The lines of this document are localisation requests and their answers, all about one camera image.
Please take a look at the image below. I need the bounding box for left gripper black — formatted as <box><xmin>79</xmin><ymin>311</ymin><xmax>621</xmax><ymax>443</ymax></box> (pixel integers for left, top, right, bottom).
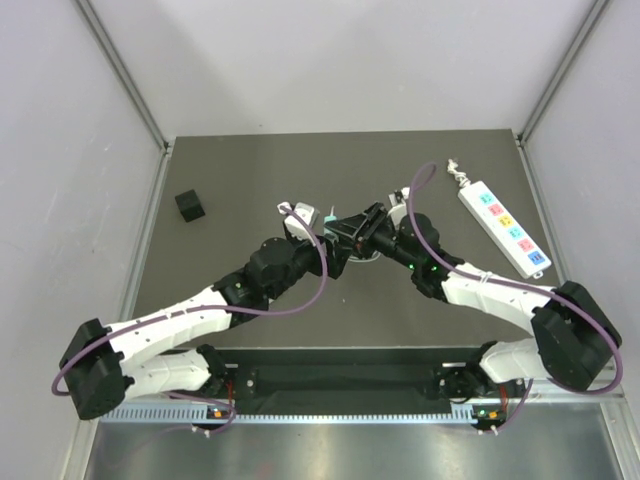
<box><xmin>267</xmin><ymin>231</ymin><xmax>351</xmax><ymax>300</ymax></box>

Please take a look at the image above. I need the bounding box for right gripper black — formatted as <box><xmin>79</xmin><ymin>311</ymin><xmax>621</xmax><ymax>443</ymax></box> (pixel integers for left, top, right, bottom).
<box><xmin>326</xmin><ymin>203</ymin><xmax>420</xmax><ymax>272</ymax></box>

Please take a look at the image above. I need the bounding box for teal charger plug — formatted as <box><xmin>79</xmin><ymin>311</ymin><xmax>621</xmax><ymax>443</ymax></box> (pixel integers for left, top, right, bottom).
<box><xmin>323</xmin><ymin>215</ymin><xmax>337</xmax><ymax>235</ymax></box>

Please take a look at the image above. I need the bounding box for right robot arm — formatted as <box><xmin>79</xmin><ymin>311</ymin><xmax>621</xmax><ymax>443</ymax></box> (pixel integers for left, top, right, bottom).
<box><xmin>324</xmin><ymin>203</ymin><xmax>622</xmax><ymax>396</ymax></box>

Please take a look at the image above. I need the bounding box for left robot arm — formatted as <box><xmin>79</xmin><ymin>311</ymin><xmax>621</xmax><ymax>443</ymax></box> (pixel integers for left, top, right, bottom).
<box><xmin>52</xmin><ymin>235</ymin><xmax>351</xmax><ymax>420</ymax></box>

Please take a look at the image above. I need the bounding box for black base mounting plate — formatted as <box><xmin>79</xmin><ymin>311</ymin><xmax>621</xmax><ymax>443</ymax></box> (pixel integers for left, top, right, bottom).
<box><xmin>220</xmin><ymin>347</ymin><xmax>475</xmax><ymax>416</ymax></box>

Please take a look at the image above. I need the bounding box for black cube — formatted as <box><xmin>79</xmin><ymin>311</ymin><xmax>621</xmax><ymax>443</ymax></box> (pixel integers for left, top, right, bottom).
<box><xmin>175</xmin><ymin>189</ymin><xmax>205</xmax><ymax>223</ymax></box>

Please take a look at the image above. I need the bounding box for white power strip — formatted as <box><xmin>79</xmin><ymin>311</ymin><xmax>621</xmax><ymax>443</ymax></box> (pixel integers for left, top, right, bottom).
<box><xmin>458</xmin><ymin>181</ymin><xmax>552</xmax><ymax>279</ymax></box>

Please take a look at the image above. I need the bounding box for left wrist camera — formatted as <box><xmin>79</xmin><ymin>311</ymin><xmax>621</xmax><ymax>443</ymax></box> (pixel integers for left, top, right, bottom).
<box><xmin>294</xmin><ymin>202</ymin><xmax>319</xmax><ymax>229</ymax></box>

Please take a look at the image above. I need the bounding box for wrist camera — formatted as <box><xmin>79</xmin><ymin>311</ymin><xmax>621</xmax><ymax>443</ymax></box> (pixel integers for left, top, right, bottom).
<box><xmin>294</xmin><ymin>202</ymin><xmax>319</xmax><ymax>229</ymax></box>
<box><xmin>388</xmin><ymin>187</ymin><xmax>411</xmax><ymax>221</ymax></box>

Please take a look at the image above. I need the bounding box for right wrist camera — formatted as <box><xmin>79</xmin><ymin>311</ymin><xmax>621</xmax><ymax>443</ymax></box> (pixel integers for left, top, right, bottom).
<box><xmin>388</xmin><ymin>187</ymin><xmax>411</xmax><ymax>221</ymax></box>

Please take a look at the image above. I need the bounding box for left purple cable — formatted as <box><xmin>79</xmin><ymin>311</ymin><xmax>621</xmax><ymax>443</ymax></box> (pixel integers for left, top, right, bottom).
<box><xmin>51</xmin><ymin>201</ymin><xmax>331</xmax><ymax>398</ymax></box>

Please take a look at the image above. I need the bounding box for white power strip cord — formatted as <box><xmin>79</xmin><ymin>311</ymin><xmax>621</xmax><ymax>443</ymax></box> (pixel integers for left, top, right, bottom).
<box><xmin>446</xmin><ymin>158</ymin><xmax>473</xmax><ymax>191</ymax></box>

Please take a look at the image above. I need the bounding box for aluminium front rail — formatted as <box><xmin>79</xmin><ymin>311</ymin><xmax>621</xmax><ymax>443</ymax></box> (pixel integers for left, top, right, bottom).
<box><xmin>526</xmin><ymin>380</ymin><xmax>626</xmax><ymax>404</ymax></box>

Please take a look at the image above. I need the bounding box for slotted cable duct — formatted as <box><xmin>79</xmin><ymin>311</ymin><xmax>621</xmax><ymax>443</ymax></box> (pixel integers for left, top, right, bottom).
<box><xmin>107</xmin><ymin>402</ymin><xmax>506</xmax><ymax>425</ymax></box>

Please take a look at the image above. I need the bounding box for left aluminium frame post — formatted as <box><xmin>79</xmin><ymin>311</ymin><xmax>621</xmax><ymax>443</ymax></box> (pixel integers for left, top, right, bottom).
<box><xmin>72</xmin><ymin>0</ymin><xmax>170</xmax><ymax>153</ymax></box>

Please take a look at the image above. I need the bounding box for aluminium frame post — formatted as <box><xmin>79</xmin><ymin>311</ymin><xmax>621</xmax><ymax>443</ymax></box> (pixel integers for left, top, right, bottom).
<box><xmin>72</xmin><ymin>0</ymin><xmax>170</xmax><ymax>153</ymax></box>
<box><xmin>515</xmin><ymin>0</ymin><xmax>612</xmax><ymax>148</ymax></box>

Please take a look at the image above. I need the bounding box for right aluminium frame post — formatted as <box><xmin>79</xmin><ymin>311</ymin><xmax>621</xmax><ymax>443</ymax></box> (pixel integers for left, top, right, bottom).
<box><xmin>515</xmin><ymin>0</ymin><xmax>612</xmax><ymax>148</ymax></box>

